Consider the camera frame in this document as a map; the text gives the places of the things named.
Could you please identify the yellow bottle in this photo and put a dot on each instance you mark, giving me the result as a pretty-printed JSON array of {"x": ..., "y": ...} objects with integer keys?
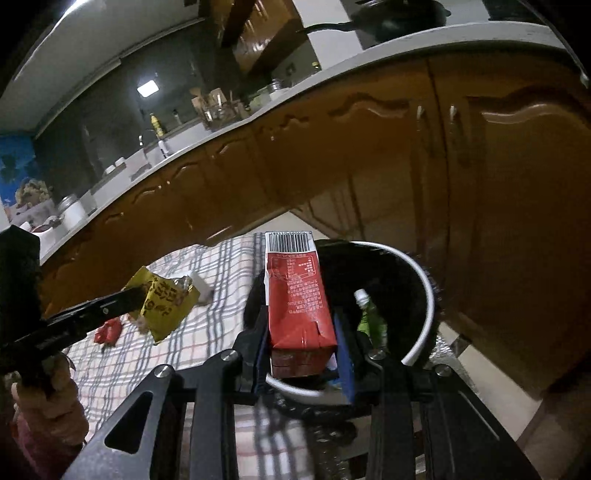
[{"x": 157, "y": 124}]

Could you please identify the plaid tablecloth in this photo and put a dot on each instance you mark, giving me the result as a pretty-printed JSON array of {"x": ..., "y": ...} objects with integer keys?
[{"x": 221, "y": 286}]

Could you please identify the small white box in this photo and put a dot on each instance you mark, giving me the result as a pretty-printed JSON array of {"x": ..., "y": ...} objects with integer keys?
[{"x": 201, "y": 288}]

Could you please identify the wall poster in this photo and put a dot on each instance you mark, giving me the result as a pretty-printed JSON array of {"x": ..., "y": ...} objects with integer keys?
[{"x": 21, "y": 170}]

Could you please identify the black wok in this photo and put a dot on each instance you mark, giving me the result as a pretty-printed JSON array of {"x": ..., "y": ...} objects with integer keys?
[{"x": 392, "y": 21}]

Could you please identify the wooden base cabinets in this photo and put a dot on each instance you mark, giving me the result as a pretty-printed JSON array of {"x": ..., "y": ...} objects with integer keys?
[{"x": 369, "y": 175}]

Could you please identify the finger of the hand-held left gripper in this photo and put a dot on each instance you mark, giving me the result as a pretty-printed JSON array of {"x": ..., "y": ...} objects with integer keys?
[{"x": 92, "y": 316}]

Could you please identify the wooden wall cabinets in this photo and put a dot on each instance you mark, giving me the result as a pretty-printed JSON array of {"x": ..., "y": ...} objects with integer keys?
[{"x": 263, "y": 41}]

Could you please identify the utensil holder with utensils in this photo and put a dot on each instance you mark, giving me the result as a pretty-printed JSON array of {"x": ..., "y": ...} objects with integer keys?
[{"x": 219, "y": 108}]

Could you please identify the red crumpled snack wrapper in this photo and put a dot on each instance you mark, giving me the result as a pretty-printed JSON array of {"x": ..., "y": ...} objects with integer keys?
[{"x": 107, "y": 332}]

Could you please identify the green plastic bottle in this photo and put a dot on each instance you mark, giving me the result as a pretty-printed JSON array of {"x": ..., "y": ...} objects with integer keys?
[{"x": 371, "y": 321}]

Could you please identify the white kitchen counter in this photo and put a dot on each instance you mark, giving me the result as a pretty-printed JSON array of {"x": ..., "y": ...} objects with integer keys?
[{"x": 184, "y": 143}]

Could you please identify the yellow wrapper with dark print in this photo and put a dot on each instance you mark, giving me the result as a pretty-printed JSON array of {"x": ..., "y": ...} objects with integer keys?
[{"x": 166, "y": 304}]

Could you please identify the black bin with white rim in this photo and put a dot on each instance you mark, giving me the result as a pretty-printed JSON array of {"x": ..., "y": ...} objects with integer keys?
[{"x": 397, "y": 286}]

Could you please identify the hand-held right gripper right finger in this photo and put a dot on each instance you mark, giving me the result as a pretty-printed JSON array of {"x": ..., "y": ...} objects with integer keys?
[{"x": 345, "y": 369}]

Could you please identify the person's left forearm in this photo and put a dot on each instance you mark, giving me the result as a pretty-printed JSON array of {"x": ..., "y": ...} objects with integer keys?
[{"x": 37, "y": 457}]

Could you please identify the person's left hand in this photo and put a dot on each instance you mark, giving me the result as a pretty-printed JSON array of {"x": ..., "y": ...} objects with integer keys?
[{"x": 60, "y": 410}]

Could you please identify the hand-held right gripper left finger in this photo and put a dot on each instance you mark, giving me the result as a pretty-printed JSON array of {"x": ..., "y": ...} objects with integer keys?
[{"x": 262, "y": 369}]

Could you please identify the red drink carton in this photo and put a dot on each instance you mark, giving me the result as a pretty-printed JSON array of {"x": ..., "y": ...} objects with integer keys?
[{"x": 300, "y": 300}]

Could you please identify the white canister with metal lid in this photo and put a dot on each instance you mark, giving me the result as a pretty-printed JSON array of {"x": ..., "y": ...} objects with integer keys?
[{"x": 71, "y": 214}]

